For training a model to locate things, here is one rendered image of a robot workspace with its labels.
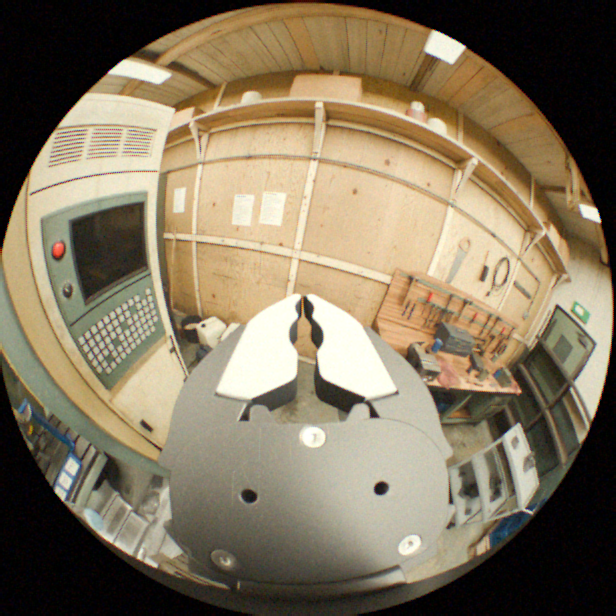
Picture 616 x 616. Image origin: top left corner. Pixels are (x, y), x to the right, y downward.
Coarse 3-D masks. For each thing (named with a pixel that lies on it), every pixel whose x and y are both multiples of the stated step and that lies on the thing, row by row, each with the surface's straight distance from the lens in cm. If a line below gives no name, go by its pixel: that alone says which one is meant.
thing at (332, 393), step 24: (312, 312) 10; (336, 312) 10; (312, 336) 10; (336, 336) 8; (360, 336) 8; (336, 360) 7; (360, 360) 7; (336, 384) 6; (360, 384) 6; (384, 384) 7
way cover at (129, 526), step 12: (108, 492) 124; (96, 504) 131; (108, 504) 124; (120, 504) 121; (108, 516) 128; (120, 516) 122; (132, 516) 120; (108, 528) 129; (120, 528) 125; (132, 528) 121; (144, 528) 117; (108, 540) 132; (120, 540) 128; (132, 540) 123; (132, 552) 125
